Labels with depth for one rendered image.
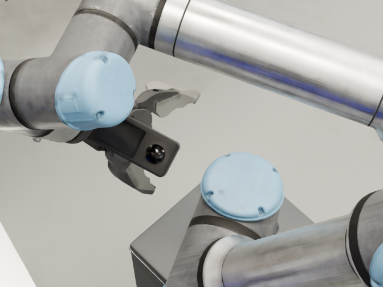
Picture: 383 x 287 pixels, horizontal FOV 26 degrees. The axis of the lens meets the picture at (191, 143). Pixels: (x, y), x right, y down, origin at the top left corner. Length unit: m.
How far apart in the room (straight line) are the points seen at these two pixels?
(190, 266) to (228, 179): 0.14
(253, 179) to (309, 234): 0.25
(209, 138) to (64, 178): 0.43
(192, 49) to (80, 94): 0.14
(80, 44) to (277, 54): 0.20
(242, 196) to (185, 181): 1.17
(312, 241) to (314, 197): 1.39
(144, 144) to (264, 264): 0.20
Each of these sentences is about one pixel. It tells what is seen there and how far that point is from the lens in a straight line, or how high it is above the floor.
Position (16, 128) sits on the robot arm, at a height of 1.30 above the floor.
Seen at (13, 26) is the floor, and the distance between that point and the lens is 2.66.
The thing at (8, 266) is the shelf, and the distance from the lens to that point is 1.29.
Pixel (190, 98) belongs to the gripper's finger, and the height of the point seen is 1.14.
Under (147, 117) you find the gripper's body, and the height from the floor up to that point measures 1.17.
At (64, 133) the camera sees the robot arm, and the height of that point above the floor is 1.24.
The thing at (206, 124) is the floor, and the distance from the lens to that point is 2.40.
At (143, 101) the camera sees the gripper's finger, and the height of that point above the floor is 1.19.
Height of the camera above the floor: 2.05
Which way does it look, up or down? 60 degrees down
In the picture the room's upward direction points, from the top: straight up
